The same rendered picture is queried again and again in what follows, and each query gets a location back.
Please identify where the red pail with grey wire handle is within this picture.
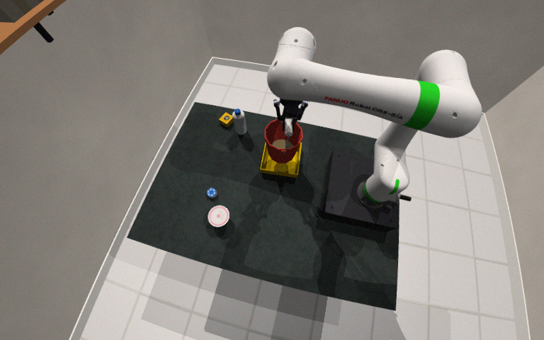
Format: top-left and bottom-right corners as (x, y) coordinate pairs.
(265, 119), (302, 164)

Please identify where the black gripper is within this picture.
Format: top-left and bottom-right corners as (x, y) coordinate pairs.
(273, 99), (308, 131)

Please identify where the white bottle with blue cap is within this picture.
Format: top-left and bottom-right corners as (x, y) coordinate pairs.
(232, 109), (247, 135)

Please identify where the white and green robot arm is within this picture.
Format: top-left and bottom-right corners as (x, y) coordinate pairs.
(267, 27), (482, 210)

